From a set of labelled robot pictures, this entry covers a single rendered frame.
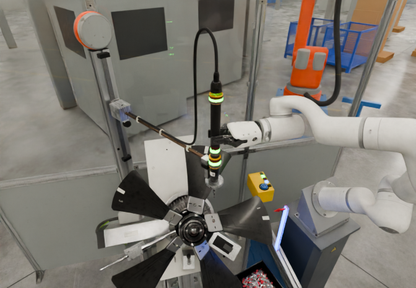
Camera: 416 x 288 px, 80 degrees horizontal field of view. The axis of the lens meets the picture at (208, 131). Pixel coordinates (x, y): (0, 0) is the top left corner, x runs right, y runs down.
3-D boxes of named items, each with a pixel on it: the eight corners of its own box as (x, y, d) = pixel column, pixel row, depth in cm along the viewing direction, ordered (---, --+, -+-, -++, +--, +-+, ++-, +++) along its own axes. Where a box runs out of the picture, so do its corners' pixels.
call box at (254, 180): (246, 186, 157) (247, 173, 151) (261, 183, 159) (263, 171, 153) (255, 205, 144) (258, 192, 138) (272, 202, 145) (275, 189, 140)
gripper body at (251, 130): (264, 147, 85) (233, 152, 83) (253, 132, 94) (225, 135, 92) (267, 129, 81) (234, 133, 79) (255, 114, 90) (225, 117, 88)
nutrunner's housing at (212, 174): (207, 186, 97) (207, 72, 72) (213, 181, 99) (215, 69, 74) (214, 191, 94) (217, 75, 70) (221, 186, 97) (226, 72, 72)
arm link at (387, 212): (367, 194, 120) (423, 195, 98) (359, 231, 114) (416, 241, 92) (348, 182, 118) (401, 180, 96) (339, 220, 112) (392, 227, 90)
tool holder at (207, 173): (197, 179, 96) (197, 160, 91) (209, 171, 101) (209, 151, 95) (215, 191, 91) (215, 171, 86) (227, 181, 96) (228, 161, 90)
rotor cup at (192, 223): (169, 217, 111) (169, 223, 99) (197, 202, 115) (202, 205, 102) (182, 247, 111) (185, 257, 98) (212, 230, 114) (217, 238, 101)
